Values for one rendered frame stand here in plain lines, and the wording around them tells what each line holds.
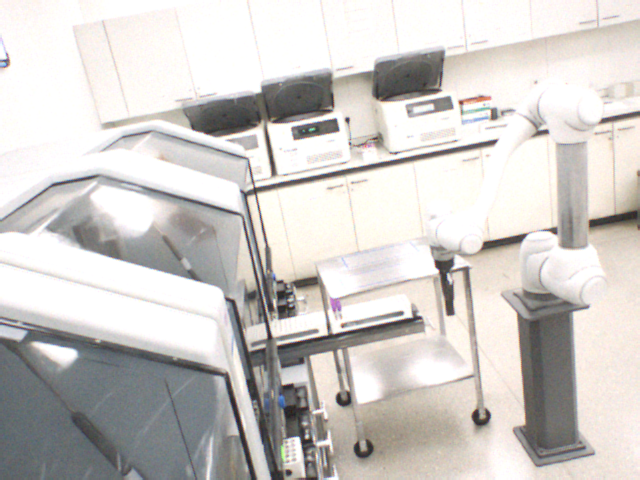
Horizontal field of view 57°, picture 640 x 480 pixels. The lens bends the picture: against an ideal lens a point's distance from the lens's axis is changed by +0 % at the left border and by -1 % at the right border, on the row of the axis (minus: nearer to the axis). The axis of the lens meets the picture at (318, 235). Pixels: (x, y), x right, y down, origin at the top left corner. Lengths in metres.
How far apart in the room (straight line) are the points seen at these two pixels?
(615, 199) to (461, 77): 1.55
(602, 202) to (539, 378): 2.75
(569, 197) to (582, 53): 3.48
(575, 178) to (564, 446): 1.21
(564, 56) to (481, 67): 0.70
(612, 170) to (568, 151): 3.00
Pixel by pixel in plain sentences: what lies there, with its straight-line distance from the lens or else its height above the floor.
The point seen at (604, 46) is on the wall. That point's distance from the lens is 5.66.
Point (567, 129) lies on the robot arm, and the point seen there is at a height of 1.41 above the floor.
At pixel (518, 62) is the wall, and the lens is 5.34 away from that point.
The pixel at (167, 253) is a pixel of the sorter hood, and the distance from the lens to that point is 1.30.
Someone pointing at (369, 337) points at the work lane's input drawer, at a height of 0.78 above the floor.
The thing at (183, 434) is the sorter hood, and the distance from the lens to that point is 0.79.
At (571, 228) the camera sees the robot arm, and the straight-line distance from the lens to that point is 2.21.
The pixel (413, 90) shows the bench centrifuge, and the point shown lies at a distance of 4.98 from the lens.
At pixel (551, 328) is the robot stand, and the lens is 2.51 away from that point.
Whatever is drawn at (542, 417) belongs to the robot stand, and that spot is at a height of 0.20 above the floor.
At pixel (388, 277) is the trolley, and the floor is 0.82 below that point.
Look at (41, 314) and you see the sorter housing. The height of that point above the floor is 1.55.
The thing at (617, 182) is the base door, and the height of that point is 0.34.
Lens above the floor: 1.85
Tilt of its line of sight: 19 degrees down
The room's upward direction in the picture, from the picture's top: 11 degrees counter-clockwise
